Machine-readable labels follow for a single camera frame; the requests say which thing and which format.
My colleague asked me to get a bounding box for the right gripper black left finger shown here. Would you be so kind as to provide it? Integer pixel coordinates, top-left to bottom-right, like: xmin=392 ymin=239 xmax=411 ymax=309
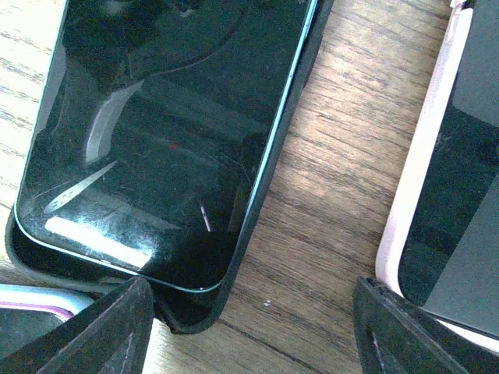
xmin=1 ymin=277 xmax=154 ymax=373

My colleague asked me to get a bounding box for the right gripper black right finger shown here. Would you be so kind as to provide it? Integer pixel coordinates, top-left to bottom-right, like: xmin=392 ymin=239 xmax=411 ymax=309
xmin=353 ymin=277 xmax=498 ymax=373

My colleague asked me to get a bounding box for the light blue phone case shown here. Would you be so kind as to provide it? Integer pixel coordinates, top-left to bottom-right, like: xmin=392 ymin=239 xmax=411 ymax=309
xmin=1 ymin=284 xmax=94 ymax=323

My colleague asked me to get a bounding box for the pink phone case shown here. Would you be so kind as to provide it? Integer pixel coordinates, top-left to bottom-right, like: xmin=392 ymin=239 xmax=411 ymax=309
xmin=375 ymin=1 xmax=498 ymax=352

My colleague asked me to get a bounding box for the black phone case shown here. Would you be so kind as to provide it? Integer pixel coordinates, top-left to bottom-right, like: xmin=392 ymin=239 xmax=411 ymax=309
xmin=4 ymin=0 xmax=335 ymax=336

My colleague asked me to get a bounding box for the purple-edged smartphone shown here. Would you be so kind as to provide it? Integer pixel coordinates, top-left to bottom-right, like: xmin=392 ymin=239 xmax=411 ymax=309
xmin=1 ymin=302 xmax=73 ymax=358

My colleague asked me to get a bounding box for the black smartphone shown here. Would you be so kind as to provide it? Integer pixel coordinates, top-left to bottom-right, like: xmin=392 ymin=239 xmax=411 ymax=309
xmin=398 ymin=1 xmax=498 ymax=336

